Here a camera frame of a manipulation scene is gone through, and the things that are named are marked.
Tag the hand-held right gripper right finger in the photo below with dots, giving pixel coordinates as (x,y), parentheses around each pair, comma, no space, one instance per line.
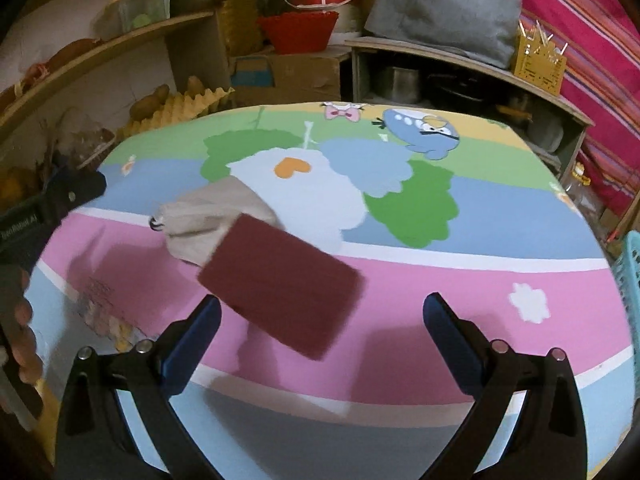
(450,340)

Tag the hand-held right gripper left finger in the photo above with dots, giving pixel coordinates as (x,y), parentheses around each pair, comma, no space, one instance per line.
(195,340)

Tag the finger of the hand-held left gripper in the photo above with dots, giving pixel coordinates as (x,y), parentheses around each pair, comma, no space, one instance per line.
(77,190)

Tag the dark red scouring pad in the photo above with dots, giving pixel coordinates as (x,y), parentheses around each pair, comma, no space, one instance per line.
(280,290)

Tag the light blue plastic basket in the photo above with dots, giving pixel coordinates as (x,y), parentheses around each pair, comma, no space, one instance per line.
(631,270)

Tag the person's left hand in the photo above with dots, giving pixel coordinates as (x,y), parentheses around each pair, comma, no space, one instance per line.
(27,335)

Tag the clear plastic bag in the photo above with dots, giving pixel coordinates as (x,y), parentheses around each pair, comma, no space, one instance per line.
(85,135)

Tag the cartoon printed table mat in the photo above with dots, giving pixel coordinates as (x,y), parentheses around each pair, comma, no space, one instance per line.
(400,300)

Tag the brown potato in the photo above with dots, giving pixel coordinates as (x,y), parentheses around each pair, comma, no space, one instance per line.
(195,85)
(150,102)

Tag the beige cloth pouch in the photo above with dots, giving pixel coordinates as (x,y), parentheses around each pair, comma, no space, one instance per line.
(210,215)

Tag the yellow egg carton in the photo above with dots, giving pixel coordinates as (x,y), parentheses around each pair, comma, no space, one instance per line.
(190,105)

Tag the tall wooden shelf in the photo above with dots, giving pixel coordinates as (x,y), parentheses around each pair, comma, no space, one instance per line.
(195,55)

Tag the clear plastic container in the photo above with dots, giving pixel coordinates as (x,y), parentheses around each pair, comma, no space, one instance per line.
(135,10)

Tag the plastic bottle with yellow cap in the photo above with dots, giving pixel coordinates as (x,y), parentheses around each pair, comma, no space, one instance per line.
(582,200)

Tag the yellow oil jug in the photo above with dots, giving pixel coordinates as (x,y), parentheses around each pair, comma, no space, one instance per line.
(242,20)

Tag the black pan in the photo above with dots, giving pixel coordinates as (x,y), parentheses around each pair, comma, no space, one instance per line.
(460,91)

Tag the cardboard box with blue label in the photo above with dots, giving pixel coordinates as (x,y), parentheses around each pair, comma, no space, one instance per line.
(300,77)

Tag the small metal pot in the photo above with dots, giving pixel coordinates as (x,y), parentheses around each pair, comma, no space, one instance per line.
(401,84)

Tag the red plastic basket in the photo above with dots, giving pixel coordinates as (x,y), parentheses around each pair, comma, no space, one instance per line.
(297,32)

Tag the low white shelf unit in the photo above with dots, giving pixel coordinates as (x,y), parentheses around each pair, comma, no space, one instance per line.
(450,57)

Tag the wooden chopstick box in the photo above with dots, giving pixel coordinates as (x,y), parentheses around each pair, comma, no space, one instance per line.
(537,67)

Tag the grey fabric bag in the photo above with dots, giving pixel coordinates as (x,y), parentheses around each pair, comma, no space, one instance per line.
(445,10)

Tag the red striped cloth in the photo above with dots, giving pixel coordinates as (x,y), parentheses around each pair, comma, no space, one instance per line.
(600,35)

